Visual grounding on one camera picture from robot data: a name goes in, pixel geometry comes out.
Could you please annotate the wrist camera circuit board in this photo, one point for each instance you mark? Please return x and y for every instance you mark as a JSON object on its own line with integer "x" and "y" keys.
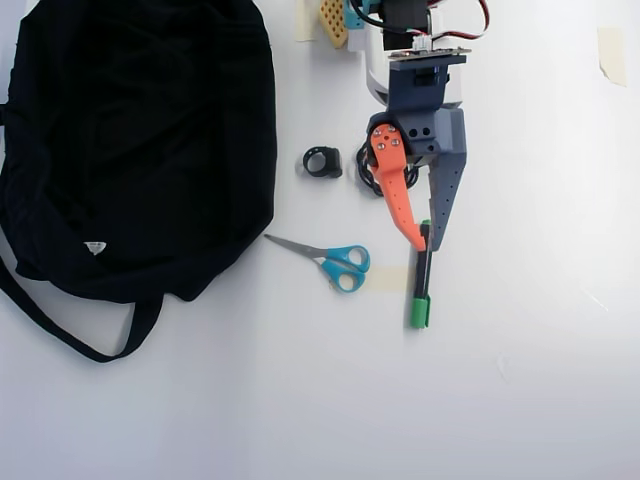
{"x": 430, "y": 51}

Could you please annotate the black cloth bag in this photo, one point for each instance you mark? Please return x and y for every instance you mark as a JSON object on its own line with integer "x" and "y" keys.
{"x": 130, "y": 150}

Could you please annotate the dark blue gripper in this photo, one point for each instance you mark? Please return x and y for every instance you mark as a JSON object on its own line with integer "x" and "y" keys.
{"x": 442, "y": 134}

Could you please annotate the yellow perforated block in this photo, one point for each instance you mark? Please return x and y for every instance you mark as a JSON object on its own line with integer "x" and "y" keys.
{"x": 334, "y": 25}

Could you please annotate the beige masking tape strip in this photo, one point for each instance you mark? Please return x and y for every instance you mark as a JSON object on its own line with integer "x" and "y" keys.
{"x": 305, "y": 22}
{"x": 612, "y": 55}
{"x": 392, "y": 279}

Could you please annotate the black marker with green cap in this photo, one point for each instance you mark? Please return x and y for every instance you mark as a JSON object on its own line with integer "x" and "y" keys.
{"x": 420, "y": 300}

